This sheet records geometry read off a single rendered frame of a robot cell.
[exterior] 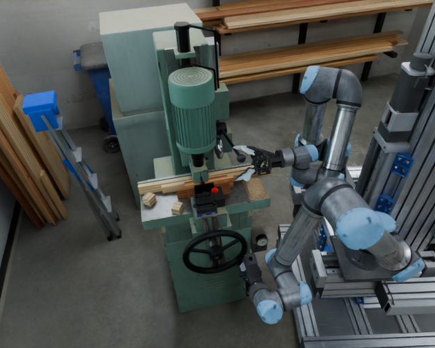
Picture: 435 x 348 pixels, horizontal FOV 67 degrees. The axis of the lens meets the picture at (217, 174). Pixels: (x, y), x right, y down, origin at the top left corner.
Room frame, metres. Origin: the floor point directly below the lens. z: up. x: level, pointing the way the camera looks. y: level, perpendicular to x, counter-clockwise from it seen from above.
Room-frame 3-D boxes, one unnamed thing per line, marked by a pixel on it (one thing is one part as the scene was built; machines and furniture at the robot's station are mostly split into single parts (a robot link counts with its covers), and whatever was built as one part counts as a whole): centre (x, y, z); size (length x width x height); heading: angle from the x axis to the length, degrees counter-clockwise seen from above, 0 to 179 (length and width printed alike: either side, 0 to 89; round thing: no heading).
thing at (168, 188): (1.20, 0.00, 0.92); 0.55 x 0.02 x 0.04; 101
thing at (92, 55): (2.94, 0.91, 0.48); 0.64 x 0.54 x 0.97; 107
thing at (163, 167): (1.30, 0.11, 0.76); 0.57 x 0.45 x 0.09; 11
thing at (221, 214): (0.99, 0.05, 0.92); 0.15 x 0.13 x 0.09; 101
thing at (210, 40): (1.52, 0.01, 1.40); 0.10 x 0.06 x 0.16; 11
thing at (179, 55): (1.32, 0.11, 1.54); 0.08 x 0.08 x 0.17; 11
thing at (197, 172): (1.20, 0.09, 0.99); 0.14 x 0.07 x 0.09; 11
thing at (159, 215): (1.08, 0.06, 0.87); 0.61 x 0.30 x 0.06; 101
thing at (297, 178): (1.07, -0.38, 1.05); 0.11 x 0.08 x 0.11; 65
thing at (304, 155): (1.08, -0.36, 1.14); 0.11 x 0.08 x 0.09; 101
